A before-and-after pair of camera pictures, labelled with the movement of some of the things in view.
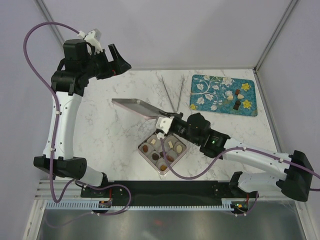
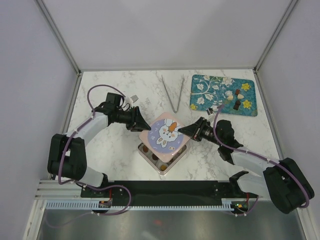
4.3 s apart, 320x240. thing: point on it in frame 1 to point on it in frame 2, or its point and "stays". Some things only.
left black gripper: (118, 65) to (136, 123)
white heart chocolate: (240, 96) stays
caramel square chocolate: (163, 167) stays
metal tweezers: (168, 94) stays
